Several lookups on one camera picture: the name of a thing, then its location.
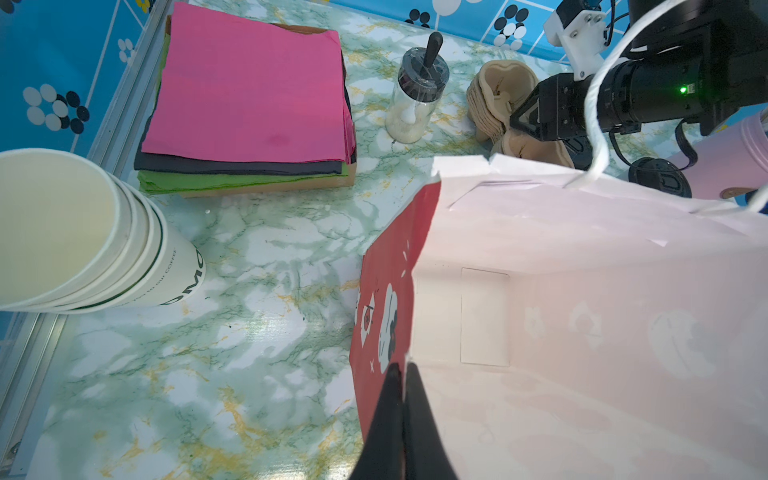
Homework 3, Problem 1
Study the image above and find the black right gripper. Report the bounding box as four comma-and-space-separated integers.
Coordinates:
509, 73, 593, 141

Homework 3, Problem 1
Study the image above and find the pink paper napkin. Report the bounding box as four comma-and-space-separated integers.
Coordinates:
142, 3, 348, 164

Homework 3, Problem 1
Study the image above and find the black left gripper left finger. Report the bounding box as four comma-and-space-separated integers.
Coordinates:
349, 363, 404, 480

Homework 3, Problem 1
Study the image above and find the pink straw holder cup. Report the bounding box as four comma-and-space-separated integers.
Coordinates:
682, 108, 767, 200

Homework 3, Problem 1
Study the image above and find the stack of white paper cups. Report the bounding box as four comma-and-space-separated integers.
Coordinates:
1, 148, 207, 314

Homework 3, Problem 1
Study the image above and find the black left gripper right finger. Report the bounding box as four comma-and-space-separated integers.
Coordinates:
403, 362, 458, 480

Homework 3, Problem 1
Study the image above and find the glass sugar jar black lid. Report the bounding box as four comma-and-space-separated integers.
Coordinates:
385, 32, 450, 144

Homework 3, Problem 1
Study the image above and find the dark grey paper napkin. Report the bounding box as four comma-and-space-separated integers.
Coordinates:
133, 117, 350, 176

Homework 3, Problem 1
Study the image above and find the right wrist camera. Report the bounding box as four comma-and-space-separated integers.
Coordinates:
543, 0, 623, 82

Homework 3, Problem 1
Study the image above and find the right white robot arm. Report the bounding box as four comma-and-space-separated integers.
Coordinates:
510, 1, 767, 141

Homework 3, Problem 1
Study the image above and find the white red paper gift bag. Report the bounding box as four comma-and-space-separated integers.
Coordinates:
349, 0, 768, 480

